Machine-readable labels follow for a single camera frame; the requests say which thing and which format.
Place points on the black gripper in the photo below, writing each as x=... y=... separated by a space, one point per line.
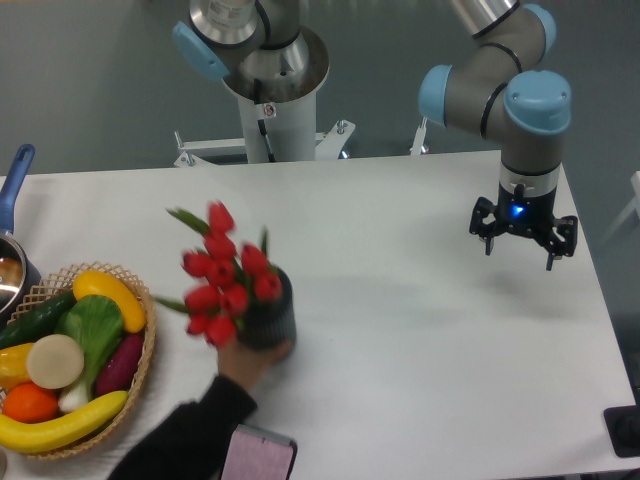
x=525 y=208

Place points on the black ribbed vase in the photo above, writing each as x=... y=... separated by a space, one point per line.
x=266 y=326

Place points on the red tulip bouquet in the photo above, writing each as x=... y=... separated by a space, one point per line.
x=229 y=278

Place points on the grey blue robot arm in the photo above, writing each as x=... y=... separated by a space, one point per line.
x=503 y=96

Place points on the black sleeved forearm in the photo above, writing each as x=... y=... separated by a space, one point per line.
x=192 y=442

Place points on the person's hand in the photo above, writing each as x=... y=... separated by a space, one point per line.
x=246 y=367

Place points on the black device at edge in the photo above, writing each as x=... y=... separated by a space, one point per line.
x=623 y=428

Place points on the pink grey smartphone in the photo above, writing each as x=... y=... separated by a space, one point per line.
x=259 y=454

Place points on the purple sweet potato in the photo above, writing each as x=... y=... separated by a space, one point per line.
x=119 y=371

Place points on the green bok choy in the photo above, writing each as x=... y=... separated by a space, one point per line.
x=95 y=323

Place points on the woven wicker basket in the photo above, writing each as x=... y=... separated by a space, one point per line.
x=61 y=282

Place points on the beige round disc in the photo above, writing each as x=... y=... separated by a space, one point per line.
x=55 y=362

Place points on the green cucumber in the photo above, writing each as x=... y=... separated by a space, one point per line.
x=38 y=322

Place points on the orange fruit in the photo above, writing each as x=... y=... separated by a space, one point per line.
x=29 y=403

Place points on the yellow bell pepper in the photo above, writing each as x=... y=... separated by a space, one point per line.
x=13 y=366

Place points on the yellow banana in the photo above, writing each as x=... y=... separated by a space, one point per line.
x=82 y=425

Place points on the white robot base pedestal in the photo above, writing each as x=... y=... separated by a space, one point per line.
x=274 y=67

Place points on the blue handled saucepan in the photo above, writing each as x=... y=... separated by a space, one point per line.
x=18 y=274

